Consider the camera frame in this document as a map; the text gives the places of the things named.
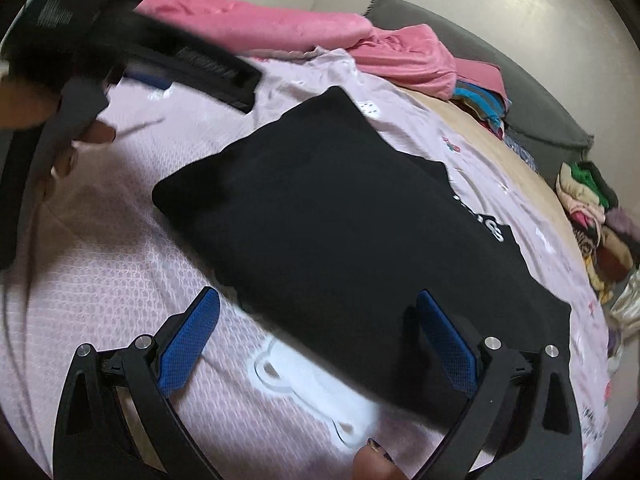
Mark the lilac printed bed sheet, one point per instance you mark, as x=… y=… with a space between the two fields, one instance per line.
x=125 y=285

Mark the tan bed sheet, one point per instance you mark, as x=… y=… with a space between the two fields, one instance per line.
x=520 y=195

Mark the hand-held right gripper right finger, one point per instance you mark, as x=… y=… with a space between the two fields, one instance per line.
x=445 y=340

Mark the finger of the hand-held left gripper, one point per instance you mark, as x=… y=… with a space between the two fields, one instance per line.
x=200 y=67
x=150 y=79

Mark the dark patterned cloth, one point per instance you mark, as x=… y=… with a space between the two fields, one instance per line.
x=520 y=152

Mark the pink folded cloth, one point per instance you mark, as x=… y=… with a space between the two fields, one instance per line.
x=482 y=77

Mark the striped colourful cloth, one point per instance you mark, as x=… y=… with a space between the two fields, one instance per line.
x=482 y=105

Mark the black t-shirt with orange print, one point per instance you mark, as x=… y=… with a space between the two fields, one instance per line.
x=325 y=220

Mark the pile of mixed clothes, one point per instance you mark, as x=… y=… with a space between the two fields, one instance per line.
x=595 y=210

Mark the person's left hand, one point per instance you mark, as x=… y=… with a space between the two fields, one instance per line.
x=97 y=133

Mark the pink fleece blanket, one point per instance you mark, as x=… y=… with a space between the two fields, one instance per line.
x=280 y=25

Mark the person's right hand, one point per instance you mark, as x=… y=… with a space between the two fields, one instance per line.
x=380 y=465

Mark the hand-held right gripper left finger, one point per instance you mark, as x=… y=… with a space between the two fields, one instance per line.
x=192 y=335

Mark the grey headboard cover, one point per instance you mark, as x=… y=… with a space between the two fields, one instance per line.
x=540 y=120

